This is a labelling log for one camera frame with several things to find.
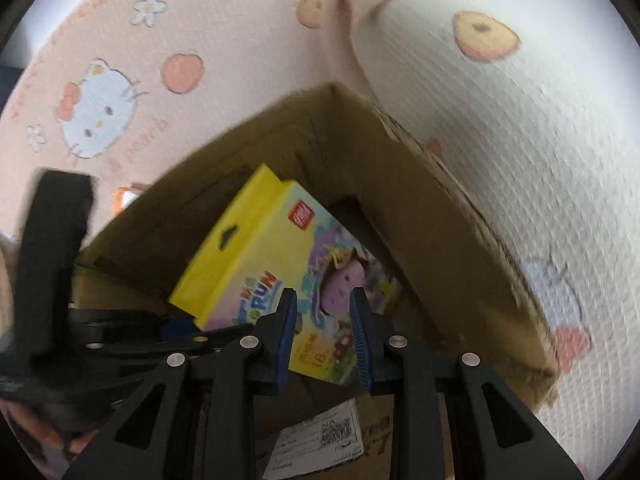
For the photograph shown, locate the yellow toy box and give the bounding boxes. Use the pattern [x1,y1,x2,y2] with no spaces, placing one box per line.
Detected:
[168,162,406,386]

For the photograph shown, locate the pink cat-printed blanket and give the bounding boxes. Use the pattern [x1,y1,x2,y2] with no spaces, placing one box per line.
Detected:
[0,0,635,480]

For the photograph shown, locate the small orange white box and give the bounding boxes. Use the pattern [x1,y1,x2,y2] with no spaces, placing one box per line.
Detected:
[112,185,151,221]

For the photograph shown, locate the brown cardboard box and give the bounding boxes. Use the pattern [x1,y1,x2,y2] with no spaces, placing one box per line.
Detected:
[70,81,560,480]

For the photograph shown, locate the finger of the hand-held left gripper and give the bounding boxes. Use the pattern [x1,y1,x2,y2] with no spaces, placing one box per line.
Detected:
[100,324,256,358]
[72,309,198,342]

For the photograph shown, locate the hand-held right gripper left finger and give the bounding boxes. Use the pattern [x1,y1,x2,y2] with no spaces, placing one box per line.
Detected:
[62,287,301,480]

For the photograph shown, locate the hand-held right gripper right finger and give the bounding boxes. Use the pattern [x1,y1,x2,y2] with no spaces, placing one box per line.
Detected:
[348,287,586,480]

